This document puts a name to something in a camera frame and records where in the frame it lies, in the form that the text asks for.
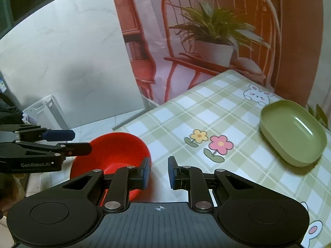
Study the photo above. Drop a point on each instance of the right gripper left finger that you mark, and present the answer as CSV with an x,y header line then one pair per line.
x,y
123,181

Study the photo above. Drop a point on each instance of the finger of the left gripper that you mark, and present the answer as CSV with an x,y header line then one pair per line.
x,y
58,135
67,149

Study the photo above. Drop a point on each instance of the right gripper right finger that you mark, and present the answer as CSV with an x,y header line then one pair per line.
x,y
192,180

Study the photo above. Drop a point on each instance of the red bowl edge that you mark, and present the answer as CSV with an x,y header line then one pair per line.
x,y
109,153

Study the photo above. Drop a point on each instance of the left hand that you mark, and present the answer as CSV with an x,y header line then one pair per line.
x,y
12,191

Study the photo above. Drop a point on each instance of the white plastic basket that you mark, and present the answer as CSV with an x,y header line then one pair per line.
x,y
47,113

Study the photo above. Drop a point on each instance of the green checked tablecloth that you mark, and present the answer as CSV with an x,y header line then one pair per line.
x,y
214,126

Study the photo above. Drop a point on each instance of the white marble panel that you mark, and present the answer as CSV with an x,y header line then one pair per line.
x,y
73,50

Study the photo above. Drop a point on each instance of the green square plate far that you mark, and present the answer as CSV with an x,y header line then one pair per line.
x,y
293,132

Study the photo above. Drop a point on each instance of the printed backdrop cloth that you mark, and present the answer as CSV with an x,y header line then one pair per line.
x,y
282,45

